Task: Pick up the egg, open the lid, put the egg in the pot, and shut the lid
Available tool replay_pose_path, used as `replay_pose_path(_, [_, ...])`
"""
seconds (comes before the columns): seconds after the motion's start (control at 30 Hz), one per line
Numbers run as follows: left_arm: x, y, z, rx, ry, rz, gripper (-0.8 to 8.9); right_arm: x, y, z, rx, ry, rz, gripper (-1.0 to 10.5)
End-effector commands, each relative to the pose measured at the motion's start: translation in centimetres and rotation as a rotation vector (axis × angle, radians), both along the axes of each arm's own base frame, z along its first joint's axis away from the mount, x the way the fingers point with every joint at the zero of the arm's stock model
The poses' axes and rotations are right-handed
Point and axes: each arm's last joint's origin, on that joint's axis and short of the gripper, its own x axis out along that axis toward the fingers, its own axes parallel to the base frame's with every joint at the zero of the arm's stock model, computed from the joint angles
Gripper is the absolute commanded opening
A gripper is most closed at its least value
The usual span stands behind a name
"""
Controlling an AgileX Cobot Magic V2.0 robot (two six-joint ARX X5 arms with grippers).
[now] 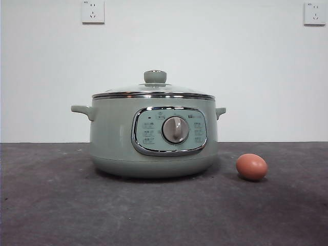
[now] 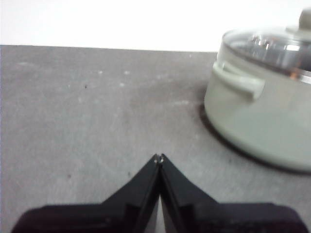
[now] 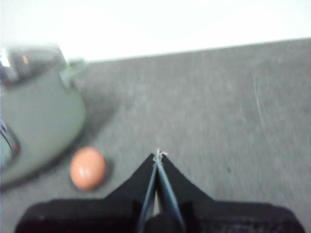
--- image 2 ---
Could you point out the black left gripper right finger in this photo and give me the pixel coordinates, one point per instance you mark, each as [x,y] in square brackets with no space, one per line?
[199,216]

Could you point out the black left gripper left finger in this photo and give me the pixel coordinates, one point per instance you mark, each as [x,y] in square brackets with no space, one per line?
[126,213]

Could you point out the glass lid with green knob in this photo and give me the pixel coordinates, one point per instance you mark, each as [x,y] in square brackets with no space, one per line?
[272,48]

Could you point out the pale green electric pot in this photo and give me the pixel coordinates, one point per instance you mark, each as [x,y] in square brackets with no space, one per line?
[262,121]

